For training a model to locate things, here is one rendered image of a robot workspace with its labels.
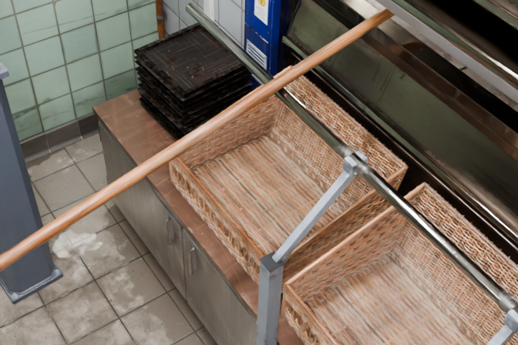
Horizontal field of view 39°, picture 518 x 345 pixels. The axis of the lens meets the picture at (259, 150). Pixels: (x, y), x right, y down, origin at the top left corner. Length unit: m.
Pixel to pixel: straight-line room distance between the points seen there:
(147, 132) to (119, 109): 0.16
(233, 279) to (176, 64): 0.74
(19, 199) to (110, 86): 0.96
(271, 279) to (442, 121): 0.62
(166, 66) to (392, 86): 0.77
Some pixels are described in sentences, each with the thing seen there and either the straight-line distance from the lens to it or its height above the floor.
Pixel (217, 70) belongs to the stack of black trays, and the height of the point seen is 0.83.
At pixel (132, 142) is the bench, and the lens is 2.54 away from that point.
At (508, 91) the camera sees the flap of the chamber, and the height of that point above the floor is 1.40.
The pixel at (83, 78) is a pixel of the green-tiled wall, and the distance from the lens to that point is 3.26.
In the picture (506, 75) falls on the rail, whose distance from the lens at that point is 1.56.
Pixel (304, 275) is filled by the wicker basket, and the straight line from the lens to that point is 1.99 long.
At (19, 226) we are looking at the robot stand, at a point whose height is 0.36.
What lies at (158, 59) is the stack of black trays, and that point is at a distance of 2.47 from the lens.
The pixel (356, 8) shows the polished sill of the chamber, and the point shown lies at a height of 1.18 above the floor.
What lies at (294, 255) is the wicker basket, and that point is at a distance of 2.02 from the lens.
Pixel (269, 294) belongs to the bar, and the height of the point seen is 0.85.
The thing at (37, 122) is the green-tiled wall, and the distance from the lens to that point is 3.30.
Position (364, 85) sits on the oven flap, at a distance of 2.16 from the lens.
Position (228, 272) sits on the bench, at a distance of 2.17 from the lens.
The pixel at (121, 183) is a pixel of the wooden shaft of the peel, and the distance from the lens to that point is 1.67.
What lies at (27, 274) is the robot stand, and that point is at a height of 0.11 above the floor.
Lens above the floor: 2.35
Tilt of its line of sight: 45 degrees down
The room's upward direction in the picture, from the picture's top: 2 degrees clockwise
